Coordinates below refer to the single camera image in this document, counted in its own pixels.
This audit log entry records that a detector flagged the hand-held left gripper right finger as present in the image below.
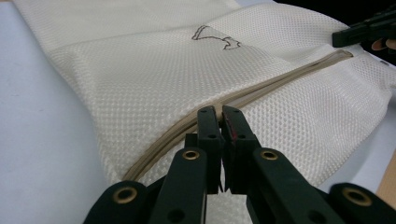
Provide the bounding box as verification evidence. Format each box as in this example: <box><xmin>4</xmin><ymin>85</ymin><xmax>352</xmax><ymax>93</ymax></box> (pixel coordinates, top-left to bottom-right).
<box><xmin>220</xmin><ymin>105</ymin><xmax>263</xmax><ymax>194</ymax></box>

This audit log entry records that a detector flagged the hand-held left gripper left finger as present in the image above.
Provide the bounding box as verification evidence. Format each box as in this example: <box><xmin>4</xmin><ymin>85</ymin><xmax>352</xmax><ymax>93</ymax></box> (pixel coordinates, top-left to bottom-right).
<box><xmin>184</xmin><ymin>105</ymin><xmax>226</xmax><ymax>196</ymax></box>

